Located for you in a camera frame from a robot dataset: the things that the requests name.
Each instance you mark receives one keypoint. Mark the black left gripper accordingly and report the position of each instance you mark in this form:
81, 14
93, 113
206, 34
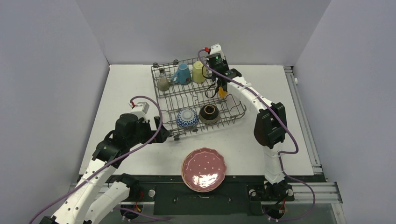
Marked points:
151, 133

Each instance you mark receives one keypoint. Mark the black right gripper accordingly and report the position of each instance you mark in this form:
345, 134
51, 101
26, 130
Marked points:
218, 82

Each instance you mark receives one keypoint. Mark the pale yellow mug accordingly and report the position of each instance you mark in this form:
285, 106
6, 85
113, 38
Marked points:
198, 72

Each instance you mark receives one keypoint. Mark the yellow polka dot plate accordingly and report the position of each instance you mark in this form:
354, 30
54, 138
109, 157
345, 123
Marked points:
221, 92

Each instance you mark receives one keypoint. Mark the orange patterned small bowl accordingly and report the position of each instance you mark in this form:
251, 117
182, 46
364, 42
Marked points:
186, 118

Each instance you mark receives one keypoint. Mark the blue mug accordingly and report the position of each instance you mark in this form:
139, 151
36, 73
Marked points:
182, 75

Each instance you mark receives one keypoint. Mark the grey wire dish rack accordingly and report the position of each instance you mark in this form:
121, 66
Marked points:
192, 96

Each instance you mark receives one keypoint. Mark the small grey-green mug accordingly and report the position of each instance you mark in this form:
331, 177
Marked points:
163, 84

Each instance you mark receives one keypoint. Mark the dark patterned cream bowl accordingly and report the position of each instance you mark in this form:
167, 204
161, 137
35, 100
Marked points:
209, 114

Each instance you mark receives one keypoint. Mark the pink plate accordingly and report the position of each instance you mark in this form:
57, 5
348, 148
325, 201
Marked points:
204, 161

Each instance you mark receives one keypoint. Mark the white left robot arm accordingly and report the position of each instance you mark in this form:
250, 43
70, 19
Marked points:
80, 205

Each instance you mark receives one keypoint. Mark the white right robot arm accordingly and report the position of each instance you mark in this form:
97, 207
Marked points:
270, 124

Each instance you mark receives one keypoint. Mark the cream plate at bottom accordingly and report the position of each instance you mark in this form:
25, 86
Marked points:
203, 183

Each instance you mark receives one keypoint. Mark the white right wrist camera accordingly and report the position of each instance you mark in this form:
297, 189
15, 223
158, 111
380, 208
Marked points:
214, 49

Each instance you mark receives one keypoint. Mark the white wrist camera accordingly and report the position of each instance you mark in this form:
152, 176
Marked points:
140, 110
214, 49

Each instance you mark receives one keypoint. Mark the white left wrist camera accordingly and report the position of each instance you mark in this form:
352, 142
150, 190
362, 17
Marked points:
140, 110

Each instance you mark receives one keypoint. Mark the black table frame rail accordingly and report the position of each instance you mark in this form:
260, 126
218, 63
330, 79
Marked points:
249, 194

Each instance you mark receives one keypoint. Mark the aluminium side rail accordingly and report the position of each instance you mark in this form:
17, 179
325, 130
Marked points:
303, 121

